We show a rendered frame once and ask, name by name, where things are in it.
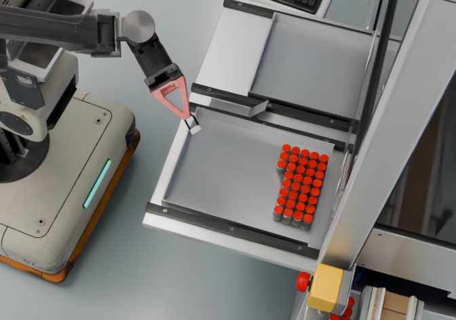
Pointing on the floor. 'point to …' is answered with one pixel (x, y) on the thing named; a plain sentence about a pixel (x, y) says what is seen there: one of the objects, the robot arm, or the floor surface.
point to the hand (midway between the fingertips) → (184, 114)
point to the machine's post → (395, 123)
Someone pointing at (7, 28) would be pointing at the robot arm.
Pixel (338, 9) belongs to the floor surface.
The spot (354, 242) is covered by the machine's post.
